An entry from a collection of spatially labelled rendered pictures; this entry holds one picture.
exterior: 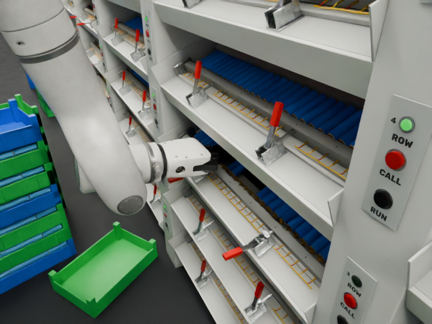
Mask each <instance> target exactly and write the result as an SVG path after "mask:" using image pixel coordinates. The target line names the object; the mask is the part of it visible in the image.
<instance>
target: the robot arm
mask: <svg viewBox="0 0 432 324"><path fill-rule="evenodd" d="M0 32H1V34H2V36H3V37H4V39H5V41H6V42H7V43H8V45H9V47H10V48H11V50H12V51H13V53H14V54H15V56H16V57H17V59H18V61H19V62H20V63H21V66H22V67H23V68H24V70H25V72H26V73H27V74H28V76H29V78H30V79H31V81H32V82H33V84H34V85H35V87H36V88H37V90H38V91H39V93H40V94H41V96H42V97H43V99H44V100H45V102H46V103H47V105H48V106H49V108H50V109H51V111H52V112H53V114H54V115H55V117H56V119H57V121H58V123H59V124H60V127H61V129H62V131H63V133H64V135H65V137H66V139H67V142H68V144H69V146H70V148H71V150H72V152H73V154H74V156H75V172H76V179H77V183H78V187H79V189H80V191H81V192H82V193H83V194H88V193H92V192H97V194H98V195H99V196H100V198H101V199H102V201H103V202H104V203H105V205H106V206H107V207H108V208H109V209H110V210H112V211H113V212H114V213H117V214H119V215H127V216H128V215H133V214H135V213H138V212H139V211H140V210H141V209H142V208H143V207H144V205H145V203H146V201H147V187H146V185H145V184H148V183H156V182H160V180H161V179H164V178H174V177H192V176H200V175H203V174H207V173H208V172H209V170H214V171H216V170H217V167H218V164H219V163H225V162H230V161H232V159H233V156H232V155H230V154H229V153H228V152H227V151H226V150H224V149H223V148H222V147H221V146H220V145H212V146H211V145H202V144H200V143H199V142H198V141H197V140H196V139H195V138H184V139H176V140H172V141H166V142H162V143H158V144H156V143H154V142H152V143H140V144H133V145H128V143H127V141H126V139H125V136H124V135H123V132H122V130H121V128H120V126H119V123H118V121H117V119H116V117H115V115H114V113H113V110H112V108H111V106H110V104H109V102H108V99H107V97H106V95H105V93H104V90H103V88H102V86H101V83H100V81H99V79H98V77H97V75H96V72H95V70H94V68H93V66H92V63H91V61H90V60H89V57H88V55H87V53H86V51H85V49H84V47H83V44H82V42H81V40H80V38H79V36H78V33H77V31H76V30H75V27H74V26H73V23H72V21H71V19H70V17H69V15H68V13H67V11H66V8H65V6H64V4H63V2H62V0H0ZM210 158H211V161H210Z"/></svg>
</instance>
